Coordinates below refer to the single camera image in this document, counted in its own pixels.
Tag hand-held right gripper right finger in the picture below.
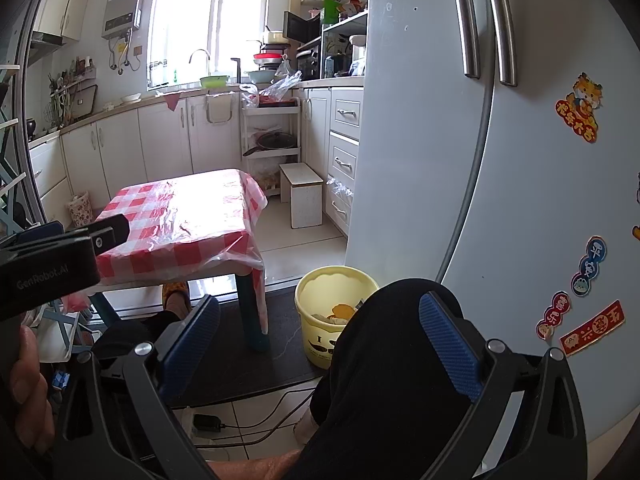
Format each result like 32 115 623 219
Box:
419 291 588 480

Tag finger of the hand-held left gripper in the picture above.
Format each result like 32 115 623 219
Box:
10 221 66 247
65 214 132 256

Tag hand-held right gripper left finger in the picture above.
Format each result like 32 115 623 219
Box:
64 294 222 480

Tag yellow plastic bin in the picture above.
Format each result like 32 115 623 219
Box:
294 265 382 369

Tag person's left hand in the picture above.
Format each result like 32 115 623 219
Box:
10 327 56 456

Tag floral waste basket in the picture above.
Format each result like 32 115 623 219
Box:
68 190 95 226

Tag dark floor mat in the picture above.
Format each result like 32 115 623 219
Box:
169 287 327 409

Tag patterned slipper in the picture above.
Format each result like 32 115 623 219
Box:
160 281 191 314

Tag small table teal legs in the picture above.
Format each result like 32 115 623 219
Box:
90 168 272 354

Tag person's right leg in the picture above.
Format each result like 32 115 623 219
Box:
294 278 482 480

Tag red checkered plastic tablecloth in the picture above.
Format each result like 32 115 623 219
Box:
91 168 269 312

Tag white base cabinets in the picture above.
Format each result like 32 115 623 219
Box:
29 91 247 222

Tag red round fridge stickers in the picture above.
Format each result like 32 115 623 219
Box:
536 291 571 341

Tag red banner fridge sticker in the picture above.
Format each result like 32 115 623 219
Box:
558 299 626 357

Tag blue round fridge stickers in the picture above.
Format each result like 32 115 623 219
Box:
572 236 608 297

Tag white hanging holder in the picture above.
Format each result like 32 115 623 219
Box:
204 92 235 125

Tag white refrigerator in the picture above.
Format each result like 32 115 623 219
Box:
345 0 640 447

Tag white step stool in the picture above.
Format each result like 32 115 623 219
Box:
278 162 325 230

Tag black frying pan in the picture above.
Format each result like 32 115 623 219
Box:
243 131 297 156

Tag range hood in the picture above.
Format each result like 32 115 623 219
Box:
29 30 65 49

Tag chrome kitchen faucet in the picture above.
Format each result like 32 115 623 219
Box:
188 49 212 79

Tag white trolley rack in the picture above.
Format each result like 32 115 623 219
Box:
240 94 302 197

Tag white drawer cabinet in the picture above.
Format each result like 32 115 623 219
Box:
302 85 365 237

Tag white water heater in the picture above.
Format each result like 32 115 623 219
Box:
101 0 146 41

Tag clear plastic bag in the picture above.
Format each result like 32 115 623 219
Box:
259 70 304 104

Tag white upper cabinet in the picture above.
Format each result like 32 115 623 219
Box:
31 0 92 44

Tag stack of bowls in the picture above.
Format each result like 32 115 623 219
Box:
251 49 289 84

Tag kitchen window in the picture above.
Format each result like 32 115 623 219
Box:
146 0 274 89

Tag black toaster oven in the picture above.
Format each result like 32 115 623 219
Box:
296 45 322 81

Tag black microwave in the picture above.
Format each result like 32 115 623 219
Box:
282 10 321 44

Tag metal shelf rack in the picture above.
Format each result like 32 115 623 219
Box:
319 9 370 79

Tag black cable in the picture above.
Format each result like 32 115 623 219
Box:
197 387 313 448

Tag wall utensil rack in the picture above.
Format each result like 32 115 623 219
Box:
46 56 99 127

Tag plastic bag on drawer handle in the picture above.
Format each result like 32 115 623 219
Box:
325 174 355 199

